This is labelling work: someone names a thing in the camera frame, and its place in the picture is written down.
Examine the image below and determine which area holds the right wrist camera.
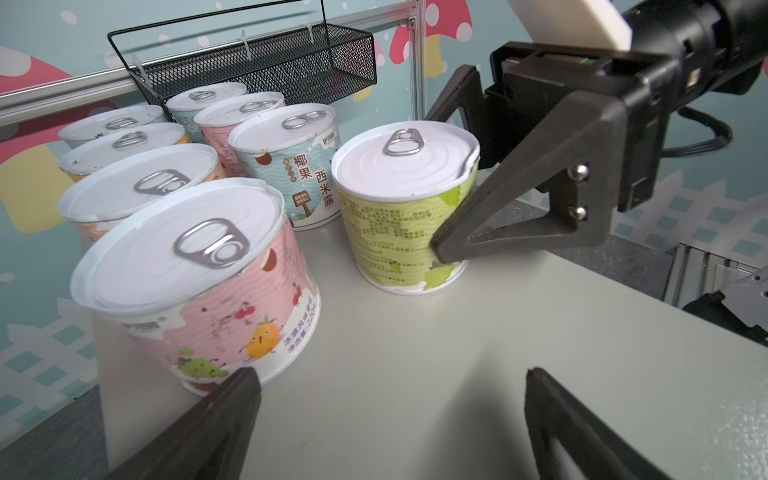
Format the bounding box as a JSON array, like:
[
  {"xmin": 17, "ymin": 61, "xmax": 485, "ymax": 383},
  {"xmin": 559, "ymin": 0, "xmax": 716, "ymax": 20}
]
[{"xmin": 508, "ymin": 0, "xmax": 633, "ymax": 51}]

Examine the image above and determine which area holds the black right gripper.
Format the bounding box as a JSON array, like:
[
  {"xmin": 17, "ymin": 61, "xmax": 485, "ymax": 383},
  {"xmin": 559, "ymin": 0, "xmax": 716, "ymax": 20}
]
[{"xmin": 425, "ymin": 42, "xmax": 682, "ymax": 263}]

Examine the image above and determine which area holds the teal brown label can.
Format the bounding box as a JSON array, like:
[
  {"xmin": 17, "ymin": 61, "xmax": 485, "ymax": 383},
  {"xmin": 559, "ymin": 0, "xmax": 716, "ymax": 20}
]
[{"xmin": 166, "ymin": 82, "xmax": 247, "ymax": 143}]

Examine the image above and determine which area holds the white lid can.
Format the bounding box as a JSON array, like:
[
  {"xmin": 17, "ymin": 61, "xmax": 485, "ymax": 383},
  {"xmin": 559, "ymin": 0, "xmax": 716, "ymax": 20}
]
[{"xmin": 193, "ymin": 91, "xmax": 285, "ymax": 177}]

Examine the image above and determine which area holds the grey metal counter cabinet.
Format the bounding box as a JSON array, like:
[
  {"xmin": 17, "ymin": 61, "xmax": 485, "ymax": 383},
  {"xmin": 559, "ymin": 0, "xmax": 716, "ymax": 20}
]
[{"xmin": 92, "ymin": 197, "xmax": 768, "ymax": 480}]

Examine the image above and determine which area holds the teal label food can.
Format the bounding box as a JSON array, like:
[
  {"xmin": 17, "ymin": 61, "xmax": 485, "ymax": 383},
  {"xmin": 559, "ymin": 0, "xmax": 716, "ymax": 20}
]
[{"xmin": 58, "ymin": 104, "xmax": 167, "ymax": 149}]

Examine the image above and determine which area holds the yellow label food can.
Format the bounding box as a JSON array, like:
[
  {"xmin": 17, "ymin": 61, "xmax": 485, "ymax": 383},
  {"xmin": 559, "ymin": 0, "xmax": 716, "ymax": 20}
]
[{"xmin": 58, "ymin": 122, "xmax": 190, "ymax": 182}]

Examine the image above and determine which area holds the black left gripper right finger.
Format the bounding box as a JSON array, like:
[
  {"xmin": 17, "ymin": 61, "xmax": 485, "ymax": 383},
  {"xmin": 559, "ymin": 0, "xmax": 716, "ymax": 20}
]
[{"xmin": 525, "ymin": 367, "xmax": 668, "ymax": 479}]

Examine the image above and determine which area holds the black mesh wall basket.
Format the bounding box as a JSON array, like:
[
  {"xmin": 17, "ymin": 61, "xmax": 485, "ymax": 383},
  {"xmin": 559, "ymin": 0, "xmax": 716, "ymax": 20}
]
[{"xmin": 114, "ymin": 1, "xmax": 378, "ymax": 119}]

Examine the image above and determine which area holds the pink label food can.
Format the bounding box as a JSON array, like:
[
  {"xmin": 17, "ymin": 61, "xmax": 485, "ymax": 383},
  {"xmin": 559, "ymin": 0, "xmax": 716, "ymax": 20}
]
[{"xmin": 70, "ymin": 178, "xmax": 321, "ymax": 396}]

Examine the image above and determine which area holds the red label food can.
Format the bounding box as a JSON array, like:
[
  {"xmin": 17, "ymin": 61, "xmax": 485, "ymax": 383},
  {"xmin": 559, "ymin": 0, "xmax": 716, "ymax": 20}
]
[{"xmin": 57, "ymin": 144, "xmax": 227, "ymax": 247}]

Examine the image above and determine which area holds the green label food can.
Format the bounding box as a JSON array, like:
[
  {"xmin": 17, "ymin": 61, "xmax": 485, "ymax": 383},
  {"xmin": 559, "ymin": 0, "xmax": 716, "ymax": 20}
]
[{"xmin": 331, "ymin": 120, "xmax": 481, "ymax": 295}]

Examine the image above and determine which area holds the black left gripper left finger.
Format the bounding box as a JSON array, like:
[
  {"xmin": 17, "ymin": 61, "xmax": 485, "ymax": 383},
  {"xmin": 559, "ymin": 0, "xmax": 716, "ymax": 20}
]
[{"xmin": 107, "ymin": 368, "xmax": 262, "ymax": 479}]

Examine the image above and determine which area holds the teal label floor can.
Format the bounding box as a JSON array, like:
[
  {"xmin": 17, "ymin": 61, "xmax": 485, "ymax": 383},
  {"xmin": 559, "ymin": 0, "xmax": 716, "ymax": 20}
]
[{"xmin": 228, "ymin": 103, "xmax": 340, "ymax": 231}]

